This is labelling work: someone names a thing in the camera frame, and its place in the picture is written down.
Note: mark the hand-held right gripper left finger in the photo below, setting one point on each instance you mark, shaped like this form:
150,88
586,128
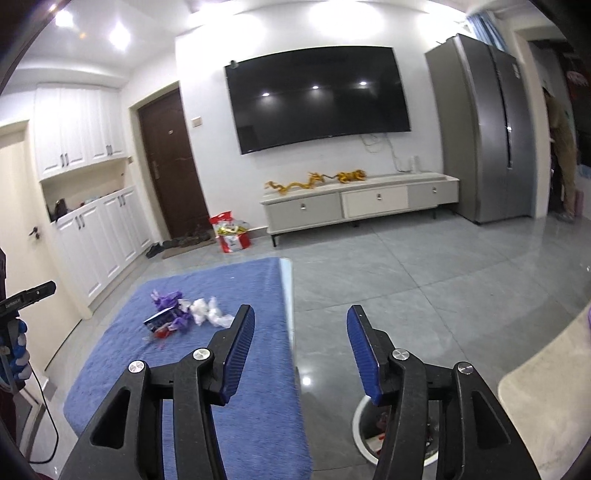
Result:
238,355

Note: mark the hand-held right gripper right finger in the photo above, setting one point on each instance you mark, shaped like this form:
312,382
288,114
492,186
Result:
364,355

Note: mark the white plastic bag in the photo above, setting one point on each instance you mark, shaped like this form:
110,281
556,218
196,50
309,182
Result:
203,311

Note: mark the purple plastic glove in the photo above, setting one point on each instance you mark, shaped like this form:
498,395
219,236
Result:
181,322

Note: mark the white bin with black liner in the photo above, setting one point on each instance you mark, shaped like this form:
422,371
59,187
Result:
359,431

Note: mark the small red plastic scrap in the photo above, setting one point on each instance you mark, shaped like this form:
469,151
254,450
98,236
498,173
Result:
162,333

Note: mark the blue card packet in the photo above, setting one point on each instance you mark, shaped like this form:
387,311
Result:
159,321

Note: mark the purple wrapper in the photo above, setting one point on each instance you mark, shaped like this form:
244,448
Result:
164,301

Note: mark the person's left hand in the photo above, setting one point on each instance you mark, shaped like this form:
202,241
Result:
16,350

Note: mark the white room door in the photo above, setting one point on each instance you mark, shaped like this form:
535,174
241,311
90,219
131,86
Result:
37,277

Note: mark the black bag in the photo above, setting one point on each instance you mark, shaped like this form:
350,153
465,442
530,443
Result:
59,211

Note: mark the blue towel mat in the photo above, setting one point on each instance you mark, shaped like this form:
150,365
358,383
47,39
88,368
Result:
115,332

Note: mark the white base cabinets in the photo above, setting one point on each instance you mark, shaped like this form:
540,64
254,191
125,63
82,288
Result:
106,240

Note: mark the red gift bag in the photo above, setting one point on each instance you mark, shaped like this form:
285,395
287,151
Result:
233,240

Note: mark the grey doormat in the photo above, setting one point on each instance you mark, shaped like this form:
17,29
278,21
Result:
184,251

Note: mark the dark brown shoe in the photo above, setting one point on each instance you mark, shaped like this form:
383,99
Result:
175,241
202,237

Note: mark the black shoe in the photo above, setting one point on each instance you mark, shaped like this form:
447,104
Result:
154,250

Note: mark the grey and white television cabinet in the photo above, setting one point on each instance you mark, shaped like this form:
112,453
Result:
374,203

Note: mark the golden tiger ornament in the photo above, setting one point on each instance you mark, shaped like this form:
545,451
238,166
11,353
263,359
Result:
351,176

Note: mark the golden dragon ornament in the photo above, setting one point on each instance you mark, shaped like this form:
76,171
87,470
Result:
300,182

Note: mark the dark brown entrance door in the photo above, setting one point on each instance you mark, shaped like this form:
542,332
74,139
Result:
171,170

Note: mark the beige marble table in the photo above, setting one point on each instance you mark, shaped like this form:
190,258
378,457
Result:
554,406

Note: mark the white router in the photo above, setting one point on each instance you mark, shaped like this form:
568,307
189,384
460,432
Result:
414,164

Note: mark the grey double door fridge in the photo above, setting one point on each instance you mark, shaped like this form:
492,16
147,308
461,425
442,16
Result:
475,134

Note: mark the purple bin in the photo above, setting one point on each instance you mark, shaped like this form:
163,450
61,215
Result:
579,203

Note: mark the blue curtain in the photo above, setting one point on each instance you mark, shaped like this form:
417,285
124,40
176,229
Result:
487,30

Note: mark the white wall cabinets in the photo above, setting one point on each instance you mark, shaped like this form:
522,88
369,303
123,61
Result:
69,134

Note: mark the beige wall switch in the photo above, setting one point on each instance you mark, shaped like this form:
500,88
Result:
196,122

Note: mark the black wall television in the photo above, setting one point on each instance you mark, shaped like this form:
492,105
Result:
318,101

